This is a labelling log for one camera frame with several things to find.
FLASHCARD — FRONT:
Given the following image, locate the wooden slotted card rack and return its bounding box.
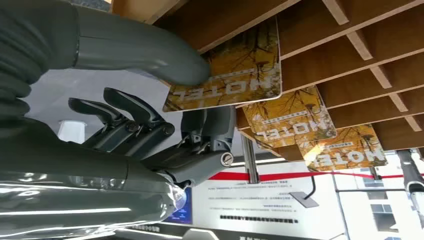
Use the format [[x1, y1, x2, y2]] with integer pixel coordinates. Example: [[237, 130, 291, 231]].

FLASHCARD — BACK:
[[110, 0, 424, 163]]

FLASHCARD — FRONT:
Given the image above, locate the silver barrier post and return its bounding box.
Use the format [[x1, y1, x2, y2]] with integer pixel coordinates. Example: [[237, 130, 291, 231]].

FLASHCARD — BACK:
[[241, 134, 261, 185]]

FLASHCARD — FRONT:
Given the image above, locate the white cylindrical container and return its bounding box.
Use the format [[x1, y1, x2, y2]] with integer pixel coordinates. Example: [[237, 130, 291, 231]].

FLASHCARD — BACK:
[[56, 119, 88, 145]]

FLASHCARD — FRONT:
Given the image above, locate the ribbed grey right arm sleeve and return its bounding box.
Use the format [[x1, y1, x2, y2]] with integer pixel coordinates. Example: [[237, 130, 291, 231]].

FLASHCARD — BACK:
[[0, 0, 81, 122]]

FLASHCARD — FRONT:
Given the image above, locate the blue display screen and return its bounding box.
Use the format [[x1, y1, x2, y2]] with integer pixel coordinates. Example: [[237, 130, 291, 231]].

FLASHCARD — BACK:
[[163, 187, 194, 225]]

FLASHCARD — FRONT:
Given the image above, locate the white printed sign board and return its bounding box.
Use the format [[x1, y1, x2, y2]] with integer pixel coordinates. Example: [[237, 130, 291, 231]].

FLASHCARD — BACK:
[[190, 162, 349, 240]]

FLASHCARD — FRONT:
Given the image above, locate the red barrier belt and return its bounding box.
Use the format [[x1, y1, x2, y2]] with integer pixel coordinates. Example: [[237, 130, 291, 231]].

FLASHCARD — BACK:
[[208, 170, 424, 182]]

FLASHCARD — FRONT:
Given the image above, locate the grey flat plate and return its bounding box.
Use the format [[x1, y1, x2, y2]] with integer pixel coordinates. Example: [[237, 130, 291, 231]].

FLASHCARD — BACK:
[[288, 191, 320, 209]]

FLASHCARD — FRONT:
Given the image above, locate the black and white pole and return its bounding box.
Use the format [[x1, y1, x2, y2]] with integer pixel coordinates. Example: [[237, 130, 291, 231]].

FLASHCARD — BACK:
[[395, 149, 424, 229]]

